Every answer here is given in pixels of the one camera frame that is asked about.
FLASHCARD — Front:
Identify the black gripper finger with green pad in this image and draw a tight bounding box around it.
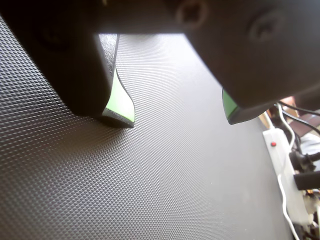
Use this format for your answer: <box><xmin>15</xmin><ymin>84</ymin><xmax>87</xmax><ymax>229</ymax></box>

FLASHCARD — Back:
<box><xmin>174</xmin><ymin>0</ymin><xmax>320</xmax><ymax>126</ymax></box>
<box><xmin>0</xmin><ymin>0</ymin><xmax>136</xmax><ymax>129</ymax></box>

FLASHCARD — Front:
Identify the black power plug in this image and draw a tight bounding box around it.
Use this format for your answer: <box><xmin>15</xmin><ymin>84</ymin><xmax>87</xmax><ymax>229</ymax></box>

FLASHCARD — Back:
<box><xmin>289</xmin><ymin>150</ymin><xmax>320</xmax><ymax>171</ymax></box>
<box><xmin>293</xmin><ymin>171</ymin><xmax>320</xmax><ymax>191</ymax></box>

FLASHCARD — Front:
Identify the black textured mat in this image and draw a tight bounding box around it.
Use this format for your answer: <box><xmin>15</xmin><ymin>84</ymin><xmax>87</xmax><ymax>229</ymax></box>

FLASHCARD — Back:
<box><xmin>0</xmin><ymin>14</ymin><xmax>297</xmax><ymax>240</ymax></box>

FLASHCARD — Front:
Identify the white power strip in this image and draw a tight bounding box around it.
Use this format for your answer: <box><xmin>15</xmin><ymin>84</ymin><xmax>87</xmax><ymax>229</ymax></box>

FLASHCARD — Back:
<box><xmin>262</xmin><ymin>128</ymin><xmax>314</xmax><ymax>226</ymax></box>

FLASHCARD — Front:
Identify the thin black cable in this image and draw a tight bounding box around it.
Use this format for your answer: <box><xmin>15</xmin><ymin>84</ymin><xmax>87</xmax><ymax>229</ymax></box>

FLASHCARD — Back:
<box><xmin>281</xmin><ymin>113</ymin><xmax>320</xmax><ymax>137</ymax></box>

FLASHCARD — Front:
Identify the white cable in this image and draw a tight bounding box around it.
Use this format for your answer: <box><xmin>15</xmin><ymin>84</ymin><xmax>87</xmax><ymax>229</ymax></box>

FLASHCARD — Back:
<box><xmin>274</xmin><ymin>102</ymin><xmax>305</xmax><ymax>240</ymax></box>

